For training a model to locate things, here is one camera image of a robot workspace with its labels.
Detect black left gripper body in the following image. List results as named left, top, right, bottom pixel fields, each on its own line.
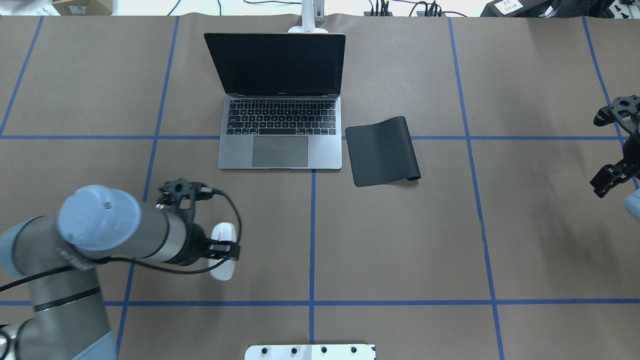
left=156, top=178, right=241, bottom=265

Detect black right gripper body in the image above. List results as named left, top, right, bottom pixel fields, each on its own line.
left=589, top=95, right=640, bottom=199

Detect white computer mouse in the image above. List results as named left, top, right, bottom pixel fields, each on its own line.
left=207, top=222, right=239, bottom=281

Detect grey laptop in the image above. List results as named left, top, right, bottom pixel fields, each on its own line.
left=203, top=32, right=346, bottom=170

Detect black mouse pad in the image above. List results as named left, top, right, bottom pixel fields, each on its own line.
left=345, top=116, right=422, bottom=188

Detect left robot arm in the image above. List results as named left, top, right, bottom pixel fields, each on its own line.
left=1, top=178, right=243, bottom=360

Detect white desk lamp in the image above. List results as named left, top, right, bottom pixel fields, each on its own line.
left=287, top=0, right=329, bottom=34

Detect black box with label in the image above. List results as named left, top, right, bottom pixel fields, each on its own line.
left=480, top=0, right=561, bottom=18

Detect cardboard box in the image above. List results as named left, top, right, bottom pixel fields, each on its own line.
left=51, top=0, right=114, bottom=16

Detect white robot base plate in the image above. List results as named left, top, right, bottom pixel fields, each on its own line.
left=244, top=343, right=377, bottom=360

